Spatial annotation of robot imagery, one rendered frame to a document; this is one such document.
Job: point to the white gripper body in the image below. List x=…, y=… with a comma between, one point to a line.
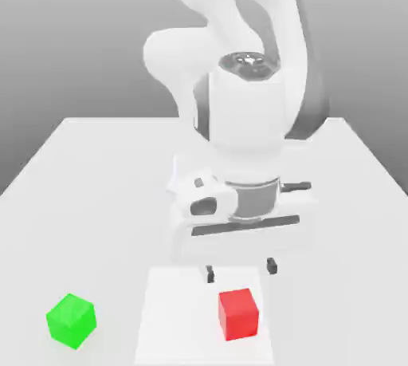
x=242, y=243

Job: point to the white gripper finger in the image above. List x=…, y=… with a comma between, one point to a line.
x=271, y=266
x=209, y=273

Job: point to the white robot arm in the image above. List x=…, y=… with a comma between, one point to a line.
x=245, y=107

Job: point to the small red cube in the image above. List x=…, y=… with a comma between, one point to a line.
x=238, y=314

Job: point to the small green cube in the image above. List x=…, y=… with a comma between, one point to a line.
x=70, y=321

